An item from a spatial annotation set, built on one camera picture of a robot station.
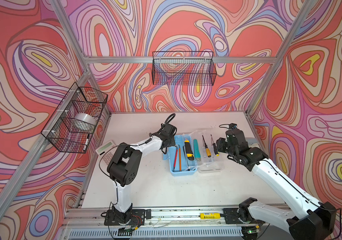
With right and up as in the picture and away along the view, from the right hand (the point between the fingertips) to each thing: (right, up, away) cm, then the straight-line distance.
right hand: (220, 145), depth 79 cm
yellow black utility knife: (-16, -5, +9) cm, 19 cm away
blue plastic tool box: (-4, -11, +1) cm, 12 cm away
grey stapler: (+28, -1, +19) cm, 34 cm away
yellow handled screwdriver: (-5, -5, +4) cm, 9 cm away
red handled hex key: (-24, -10, +16) cm, 30 cm away
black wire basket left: (-78, +8, -13) cm, 79 cm away
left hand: (-26, +1, +18) cm, 32 cm away
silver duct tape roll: (-68, +12, -10) cm, 69 cm away
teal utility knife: (-12, -5, +8) cm, 15 cm away
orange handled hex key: (-21, -11, +14) cm, 28 cm away
